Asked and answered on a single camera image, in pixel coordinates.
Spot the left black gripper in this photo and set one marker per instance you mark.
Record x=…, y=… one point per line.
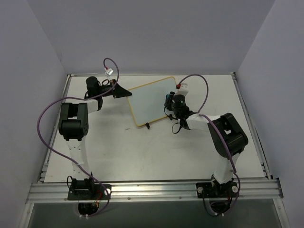
x=114, y=90

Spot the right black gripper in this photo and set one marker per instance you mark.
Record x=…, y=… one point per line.
x=169, y=102

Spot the yellow framed whiteboard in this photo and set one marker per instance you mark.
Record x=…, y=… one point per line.
x=147, y=101

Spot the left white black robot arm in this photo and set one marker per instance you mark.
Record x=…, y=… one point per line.
x=74, y=126

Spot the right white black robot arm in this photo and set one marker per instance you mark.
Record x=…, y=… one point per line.
x=228, y=137

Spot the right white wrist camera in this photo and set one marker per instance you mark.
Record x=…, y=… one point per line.
x=182, y=89

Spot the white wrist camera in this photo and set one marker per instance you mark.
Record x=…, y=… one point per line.
x=182, y=89
x=108, y=73

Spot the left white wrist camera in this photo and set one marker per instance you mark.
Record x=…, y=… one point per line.
x=108, y=73

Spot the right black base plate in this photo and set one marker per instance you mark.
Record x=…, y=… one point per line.
x=214, y=190

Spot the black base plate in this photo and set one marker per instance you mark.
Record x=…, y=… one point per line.
x=93, y=192
x=214, y=190

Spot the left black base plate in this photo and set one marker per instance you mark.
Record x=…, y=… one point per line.
x=93, y=192

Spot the aluminium front rail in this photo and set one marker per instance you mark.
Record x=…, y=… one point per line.
x=252, y=188

